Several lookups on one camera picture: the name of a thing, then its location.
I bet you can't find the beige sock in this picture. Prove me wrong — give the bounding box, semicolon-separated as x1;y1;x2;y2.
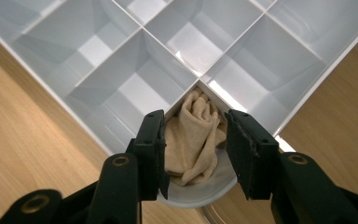
163;87;228;188

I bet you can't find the white compartment organizer box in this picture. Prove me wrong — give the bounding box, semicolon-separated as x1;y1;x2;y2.
0;0;358;209

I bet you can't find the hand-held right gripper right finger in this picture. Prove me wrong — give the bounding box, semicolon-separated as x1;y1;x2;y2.
224;109;282;201

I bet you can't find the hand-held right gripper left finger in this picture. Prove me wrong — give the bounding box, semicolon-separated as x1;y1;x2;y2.
125;109;171;202

